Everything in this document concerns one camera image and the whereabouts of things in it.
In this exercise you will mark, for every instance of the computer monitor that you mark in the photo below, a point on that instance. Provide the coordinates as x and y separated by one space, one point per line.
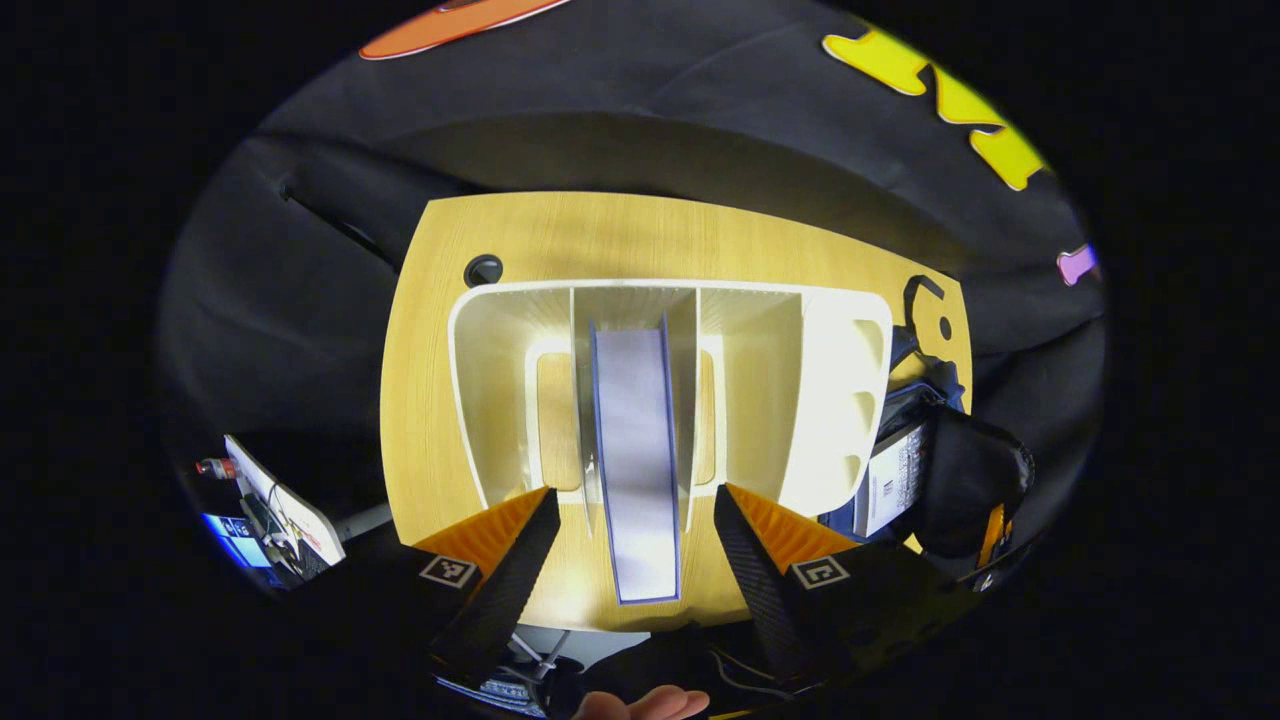
235 545

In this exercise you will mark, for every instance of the red drink bottle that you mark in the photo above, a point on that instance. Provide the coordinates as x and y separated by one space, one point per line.
215 468

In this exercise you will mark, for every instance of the white plastic bookshelf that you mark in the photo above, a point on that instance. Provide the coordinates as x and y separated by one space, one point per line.
760 400

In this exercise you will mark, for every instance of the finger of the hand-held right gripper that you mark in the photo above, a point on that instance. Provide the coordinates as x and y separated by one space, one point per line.
992 535

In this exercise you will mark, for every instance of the white side desk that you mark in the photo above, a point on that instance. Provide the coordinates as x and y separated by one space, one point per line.
290 510

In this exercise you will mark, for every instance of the dark blue schoolbag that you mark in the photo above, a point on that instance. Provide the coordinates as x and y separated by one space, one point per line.
975 480

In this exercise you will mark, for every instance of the white book with blue cover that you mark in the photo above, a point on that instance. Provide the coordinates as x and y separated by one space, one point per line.
895 485

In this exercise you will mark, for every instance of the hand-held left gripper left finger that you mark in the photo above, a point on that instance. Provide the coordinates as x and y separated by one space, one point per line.
500 590

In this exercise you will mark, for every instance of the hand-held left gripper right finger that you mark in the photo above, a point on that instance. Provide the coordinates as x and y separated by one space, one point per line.
765 590

